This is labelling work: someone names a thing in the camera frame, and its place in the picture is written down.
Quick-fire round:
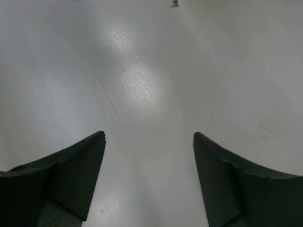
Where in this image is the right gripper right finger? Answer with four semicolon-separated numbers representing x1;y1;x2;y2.
193;132;303;227

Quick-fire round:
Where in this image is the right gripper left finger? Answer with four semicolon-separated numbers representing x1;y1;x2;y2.
0;131;106;227

